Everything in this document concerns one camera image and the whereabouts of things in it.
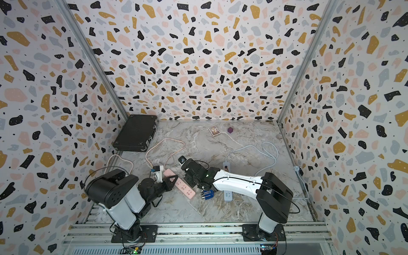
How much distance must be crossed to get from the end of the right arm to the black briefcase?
53 cm

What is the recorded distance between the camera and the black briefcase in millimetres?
1024

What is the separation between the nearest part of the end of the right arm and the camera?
592mm
